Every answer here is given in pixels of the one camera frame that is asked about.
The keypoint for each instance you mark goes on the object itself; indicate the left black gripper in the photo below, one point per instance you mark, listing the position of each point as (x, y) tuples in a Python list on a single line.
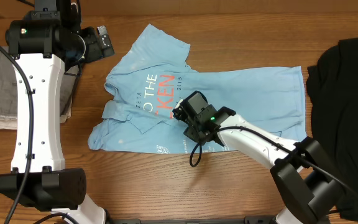
[(96, 51)]

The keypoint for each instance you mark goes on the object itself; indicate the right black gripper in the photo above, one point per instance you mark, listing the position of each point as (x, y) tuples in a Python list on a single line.
[(193, 133)]

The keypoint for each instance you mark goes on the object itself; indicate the light blue printed t-shirt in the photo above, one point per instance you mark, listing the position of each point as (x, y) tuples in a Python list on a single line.
[(153, 77)]

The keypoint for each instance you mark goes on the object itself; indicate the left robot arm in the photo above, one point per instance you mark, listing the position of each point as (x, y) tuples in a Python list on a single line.
[(43, 46)]

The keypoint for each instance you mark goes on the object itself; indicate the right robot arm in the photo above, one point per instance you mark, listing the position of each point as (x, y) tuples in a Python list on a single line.
[(308, 181)]

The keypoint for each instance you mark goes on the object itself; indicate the folded grey trousers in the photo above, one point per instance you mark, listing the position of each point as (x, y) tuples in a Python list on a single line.
[(8, 92)]

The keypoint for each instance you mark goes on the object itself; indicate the folded beige cloth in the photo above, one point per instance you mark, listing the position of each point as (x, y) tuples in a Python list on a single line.
[(11, 122)]

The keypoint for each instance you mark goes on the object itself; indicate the black polo shirt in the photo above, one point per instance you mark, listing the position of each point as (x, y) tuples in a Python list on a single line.
[(332, 86)]

